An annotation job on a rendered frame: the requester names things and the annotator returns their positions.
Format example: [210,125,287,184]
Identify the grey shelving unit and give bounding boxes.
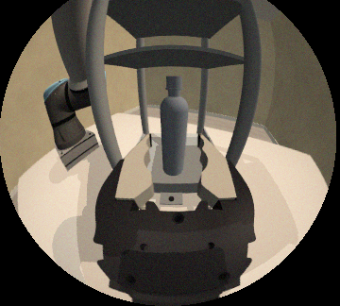
[85,0,262,205]

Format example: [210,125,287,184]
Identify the dark grey bottle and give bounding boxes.
[160,76,189,176]

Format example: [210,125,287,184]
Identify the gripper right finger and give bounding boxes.
[197,133,256,243]

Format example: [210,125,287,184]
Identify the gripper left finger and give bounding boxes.
[93,133,154,245]

